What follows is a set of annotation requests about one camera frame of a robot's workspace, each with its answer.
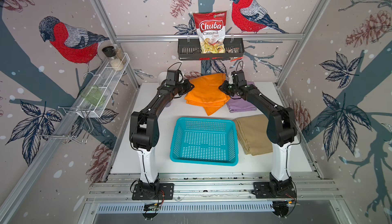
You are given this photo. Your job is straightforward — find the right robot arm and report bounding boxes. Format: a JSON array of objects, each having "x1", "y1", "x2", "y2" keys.
[{"x1": 219, "y1": 81, "x2": 297, "y2": 196}]

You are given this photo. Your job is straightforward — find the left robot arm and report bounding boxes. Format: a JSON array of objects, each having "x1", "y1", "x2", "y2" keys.
[{"x1": 129, "y1": 80, "x2": 195, "y2": 194}]

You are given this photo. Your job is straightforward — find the white wire wall shelf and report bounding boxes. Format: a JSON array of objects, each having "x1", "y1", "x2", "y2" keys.
[{"x1": 76, "y1": 53, "x2": 130, "y2": 118}]

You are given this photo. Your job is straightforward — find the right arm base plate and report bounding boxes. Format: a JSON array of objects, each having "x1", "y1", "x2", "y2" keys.
[{"x1": 252, "y1": 182, "x2": 297, "y2": 199}]

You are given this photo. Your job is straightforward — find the black lid spice jar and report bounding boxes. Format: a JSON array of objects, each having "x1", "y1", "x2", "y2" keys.
[{"x1": 102, "y1": 46, "x2": 124, "y2": 71}]

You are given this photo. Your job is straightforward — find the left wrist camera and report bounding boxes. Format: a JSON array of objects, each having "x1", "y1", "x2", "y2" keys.
[{"x1": 165, "y1": 70, "x2": 181, "y2": 86}]

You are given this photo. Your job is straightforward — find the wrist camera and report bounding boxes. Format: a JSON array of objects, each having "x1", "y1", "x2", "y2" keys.
[
  {"x1": 165, "y1": 70, "x2": 181, "y2": 86},
  {"x1": 231, "y1": 70, "x2": 247, "y2": 87}
]

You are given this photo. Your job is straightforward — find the green glass cup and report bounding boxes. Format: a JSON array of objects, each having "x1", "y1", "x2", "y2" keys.
[{"x1": 80, "y1": 85, "x2": 105, "y2": 106}]

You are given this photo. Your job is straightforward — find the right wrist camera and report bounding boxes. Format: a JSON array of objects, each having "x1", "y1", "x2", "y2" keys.
[{"x1": 231, "y1": 70, "x2": 247, "y2": 87}]

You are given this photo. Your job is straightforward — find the teal plastic basket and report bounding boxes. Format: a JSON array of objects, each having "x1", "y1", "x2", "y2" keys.
[{"x1": 170, "y1": 117, "x2": 238, "y2": 166}]

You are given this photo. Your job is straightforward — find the chrome wire rack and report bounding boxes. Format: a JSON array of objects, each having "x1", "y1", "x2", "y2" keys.
[{"x1": 36, "y1": 106, "x2": 94, "y2": 145}]

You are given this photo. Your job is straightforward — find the purple pants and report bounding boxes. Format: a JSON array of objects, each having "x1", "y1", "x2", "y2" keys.
[{"x1": 226, "y1": 95, "x2": 257, "y2": 113}]

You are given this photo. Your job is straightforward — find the beige pants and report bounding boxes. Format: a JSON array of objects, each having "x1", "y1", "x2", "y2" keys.
[{"x1": 233, "y1": 114, "x2": 273, "y2": 156}]

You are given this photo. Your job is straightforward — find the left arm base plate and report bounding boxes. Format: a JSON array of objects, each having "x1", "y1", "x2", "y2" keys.
[{"x1": 132, "y1": 181, "x2": 175, "y2": 200}]

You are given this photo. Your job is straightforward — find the red cassava chips bag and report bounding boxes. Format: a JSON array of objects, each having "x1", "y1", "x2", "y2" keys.
[{"x1": 193, "y1": 11, "x2": 227, "y2": 54}]

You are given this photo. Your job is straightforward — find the black wall shelf basket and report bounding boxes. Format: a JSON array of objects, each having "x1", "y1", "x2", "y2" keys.
[{"x1": 178, "y1": 38, "x2": 245, "y2": 60}]

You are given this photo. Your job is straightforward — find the white egg shaped dispenser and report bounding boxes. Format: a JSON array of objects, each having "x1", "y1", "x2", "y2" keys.
[{"x1": 158, "y1": 72, "x2": 167, "y2": 85}]

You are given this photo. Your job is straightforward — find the orange pants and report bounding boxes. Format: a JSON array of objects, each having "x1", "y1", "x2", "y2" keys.
[{"x1": 185, "y1": 73, "x2": 230, "y2": 116}]

